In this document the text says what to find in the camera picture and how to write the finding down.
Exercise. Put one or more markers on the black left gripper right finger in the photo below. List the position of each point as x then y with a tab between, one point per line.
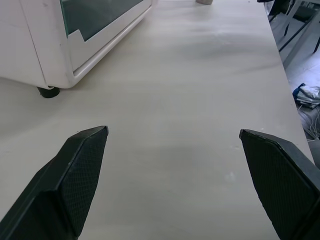
280	185

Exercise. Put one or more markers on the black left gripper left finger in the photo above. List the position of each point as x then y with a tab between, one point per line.
62	190

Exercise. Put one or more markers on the black rubber appliance foot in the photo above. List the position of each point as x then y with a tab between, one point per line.
48	92

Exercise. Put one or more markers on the white countertop oven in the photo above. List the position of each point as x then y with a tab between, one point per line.
37	42

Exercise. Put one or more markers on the glass oven door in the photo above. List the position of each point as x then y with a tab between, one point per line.
100	17

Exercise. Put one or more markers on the blue and white cloth bundle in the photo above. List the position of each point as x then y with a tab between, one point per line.
307	96

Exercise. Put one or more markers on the grey cylindrical cup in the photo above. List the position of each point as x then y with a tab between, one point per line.
204	2

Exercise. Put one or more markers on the grey metal frame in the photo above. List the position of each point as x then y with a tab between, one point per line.
295	22

